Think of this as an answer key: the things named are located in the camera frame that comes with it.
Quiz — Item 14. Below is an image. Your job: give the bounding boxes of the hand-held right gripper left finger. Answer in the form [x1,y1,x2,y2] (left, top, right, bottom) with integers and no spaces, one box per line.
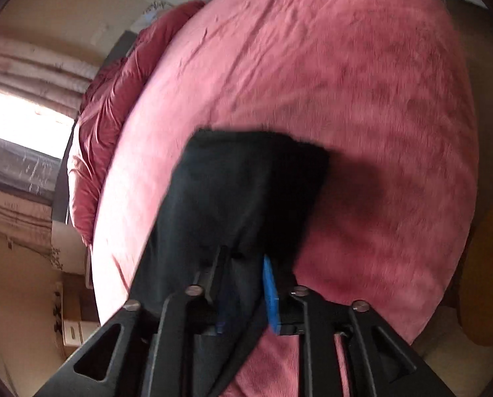
[33,246,247,397]

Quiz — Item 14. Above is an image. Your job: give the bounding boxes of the pink and grey curtain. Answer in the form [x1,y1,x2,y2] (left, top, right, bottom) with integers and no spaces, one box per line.
[0,35,103,241]

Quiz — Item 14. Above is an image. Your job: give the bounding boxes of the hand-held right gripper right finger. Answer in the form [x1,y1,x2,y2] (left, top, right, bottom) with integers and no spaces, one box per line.
[262,255,458,397]

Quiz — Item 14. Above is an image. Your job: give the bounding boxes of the red duvet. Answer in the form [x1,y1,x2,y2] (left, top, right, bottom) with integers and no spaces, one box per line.
[66,0,208,246]

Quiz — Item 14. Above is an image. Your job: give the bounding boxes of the pink plush bed blanket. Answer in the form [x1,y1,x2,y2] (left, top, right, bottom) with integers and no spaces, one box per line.
[91,0,480,397]

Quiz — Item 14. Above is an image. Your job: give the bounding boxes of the floral pillow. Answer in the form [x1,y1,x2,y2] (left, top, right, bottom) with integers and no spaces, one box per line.
[140,2,178,24]

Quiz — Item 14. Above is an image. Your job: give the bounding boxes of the black pants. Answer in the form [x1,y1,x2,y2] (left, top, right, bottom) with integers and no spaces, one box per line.
[128,129,330,397]

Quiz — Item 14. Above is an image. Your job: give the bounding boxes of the round orange wooden stool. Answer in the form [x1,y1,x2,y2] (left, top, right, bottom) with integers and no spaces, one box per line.
[456,198,493,349]

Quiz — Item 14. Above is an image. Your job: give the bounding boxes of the wooden nightstand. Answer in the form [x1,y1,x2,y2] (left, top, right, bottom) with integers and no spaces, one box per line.
[60,272,103,349]

